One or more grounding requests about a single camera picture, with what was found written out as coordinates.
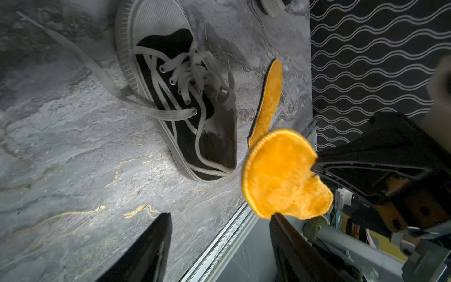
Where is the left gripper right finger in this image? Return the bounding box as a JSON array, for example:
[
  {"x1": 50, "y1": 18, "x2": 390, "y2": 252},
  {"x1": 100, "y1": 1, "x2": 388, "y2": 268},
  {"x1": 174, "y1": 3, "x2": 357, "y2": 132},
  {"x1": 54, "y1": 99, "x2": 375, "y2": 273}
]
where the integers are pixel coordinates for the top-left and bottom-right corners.
[{"x1": 270, "y1": 213, "x2": 352, "y2": 282}]

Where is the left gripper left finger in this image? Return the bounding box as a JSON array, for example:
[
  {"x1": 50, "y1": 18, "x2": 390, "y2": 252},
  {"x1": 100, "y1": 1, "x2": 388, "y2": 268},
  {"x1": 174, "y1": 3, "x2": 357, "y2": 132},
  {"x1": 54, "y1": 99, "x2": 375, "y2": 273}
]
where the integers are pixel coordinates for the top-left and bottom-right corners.
[{"x1": 97, "y1": 213, "x2": 173, "y2": 282}]

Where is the yellow insole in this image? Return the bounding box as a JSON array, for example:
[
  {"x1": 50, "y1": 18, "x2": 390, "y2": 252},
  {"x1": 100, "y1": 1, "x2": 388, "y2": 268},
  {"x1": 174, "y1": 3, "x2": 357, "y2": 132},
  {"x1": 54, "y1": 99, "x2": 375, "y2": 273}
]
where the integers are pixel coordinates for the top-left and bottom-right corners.
[
  {"x1": 248, "y1": 59, "x2": 283, "y2": 149},
  {"x1": 241, "y1": 129, "x2": 334, "y2": 220}
]

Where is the black white sneaker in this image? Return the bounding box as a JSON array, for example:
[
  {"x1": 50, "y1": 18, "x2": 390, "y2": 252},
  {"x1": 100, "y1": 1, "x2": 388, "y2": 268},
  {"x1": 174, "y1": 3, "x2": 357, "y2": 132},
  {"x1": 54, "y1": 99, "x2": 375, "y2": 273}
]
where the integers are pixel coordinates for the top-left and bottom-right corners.
[
  {"x1": 260, "y1": 0, "x2": 292, "y2": 17},
  {"x1": 15, "y1": 0, "x2": 238, "y2": 183}
]

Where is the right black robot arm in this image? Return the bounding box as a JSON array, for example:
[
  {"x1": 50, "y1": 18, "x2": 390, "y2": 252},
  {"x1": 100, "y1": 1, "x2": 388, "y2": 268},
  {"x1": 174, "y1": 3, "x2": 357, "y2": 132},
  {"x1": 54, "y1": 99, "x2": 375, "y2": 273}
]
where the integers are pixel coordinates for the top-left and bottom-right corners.
[{"x1": 312, "y1": 57, "x2": 451, "y2": 282}]

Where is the aluminium front rail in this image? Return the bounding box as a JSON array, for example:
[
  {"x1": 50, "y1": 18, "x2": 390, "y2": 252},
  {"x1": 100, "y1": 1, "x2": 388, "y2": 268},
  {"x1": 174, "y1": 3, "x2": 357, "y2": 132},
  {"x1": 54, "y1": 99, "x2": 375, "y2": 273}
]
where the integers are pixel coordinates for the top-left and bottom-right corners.
[{"x1": 180, "y1": 203, "x2": 258, "y2": 282}]

